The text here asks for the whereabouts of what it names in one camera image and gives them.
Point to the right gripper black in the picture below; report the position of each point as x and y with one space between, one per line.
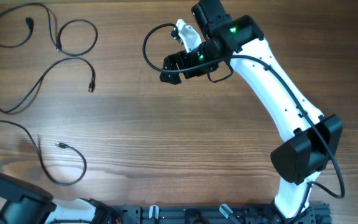
182 58

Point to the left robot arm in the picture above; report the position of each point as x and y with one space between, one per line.
23 202

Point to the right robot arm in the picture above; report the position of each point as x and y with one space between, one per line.
310 139

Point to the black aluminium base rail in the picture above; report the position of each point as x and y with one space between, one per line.
197 214

